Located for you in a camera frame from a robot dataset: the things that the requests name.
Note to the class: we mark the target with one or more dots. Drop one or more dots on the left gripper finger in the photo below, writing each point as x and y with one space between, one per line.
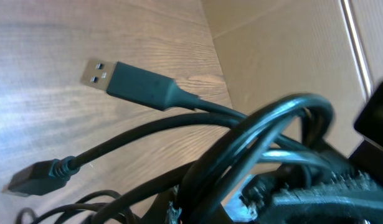
162 210

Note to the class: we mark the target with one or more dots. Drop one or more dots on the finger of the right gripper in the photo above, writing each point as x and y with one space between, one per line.
334 191

